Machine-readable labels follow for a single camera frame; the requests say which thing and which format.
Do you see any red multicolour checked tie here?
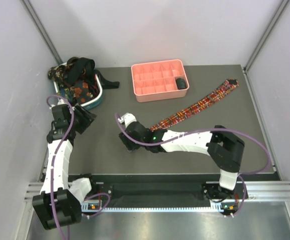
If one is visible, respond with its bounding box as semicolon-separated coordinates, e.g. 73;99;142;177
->
150;78;239;132

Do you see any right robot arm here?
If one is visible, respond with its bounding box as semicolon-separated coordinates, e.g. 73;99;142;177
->
118;120;245;198

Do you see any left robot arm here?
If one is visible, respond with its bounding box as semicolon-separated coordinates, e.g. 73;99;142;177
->
32;104;98;230

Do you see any teal perforated plastic basket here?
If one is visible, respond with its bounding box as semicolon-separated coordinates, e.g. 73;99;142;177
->
52;63;104;110

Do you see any black tie with orange flowers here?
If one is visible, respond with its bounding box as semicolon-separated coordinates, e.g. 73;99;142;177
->
71;80;97;105

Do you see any blue tie with yellow flowers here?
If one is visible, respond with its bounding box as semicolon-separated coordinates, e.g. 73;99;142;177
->
57;87;76;103

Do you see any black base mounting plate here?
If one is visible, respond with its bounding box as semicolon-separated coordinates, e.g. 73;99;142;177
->
84;173;248;208

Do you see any plain black tie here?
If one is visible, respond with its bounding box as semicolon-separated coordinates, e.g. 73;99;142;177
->
63;57;120;90

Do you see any dark tie with beige flowers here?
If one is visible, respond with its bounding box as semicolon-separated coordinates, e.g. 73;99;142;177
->
48;65;70;85

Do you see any pink compartment tray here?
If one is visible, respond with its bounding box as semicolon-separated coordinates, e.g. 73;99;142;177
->
131;59;189;103

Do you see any rolled dark leaf-pattern tie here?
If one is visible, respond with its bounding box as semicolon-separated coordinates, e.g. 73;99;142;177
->
175;78;187;90

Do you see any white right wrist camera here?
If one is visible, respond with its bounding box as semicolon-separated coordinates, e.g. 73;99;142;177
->
117;113;137;128

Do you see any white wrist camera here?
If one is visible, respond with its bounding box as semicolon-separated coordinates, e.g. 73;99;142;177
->
117;113;137;128
49;98;66;109

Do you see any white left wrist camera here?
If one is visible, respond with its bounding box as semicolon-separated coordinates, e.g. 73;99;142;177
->
49;98;66;109

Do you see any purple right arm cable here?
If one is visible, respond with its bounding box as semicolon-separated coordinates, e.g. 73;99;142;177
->
114;112;272;218

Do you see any aluminium frame rail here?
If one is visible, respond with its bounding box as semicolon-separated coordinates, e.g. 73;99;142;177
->
24;181;290;213

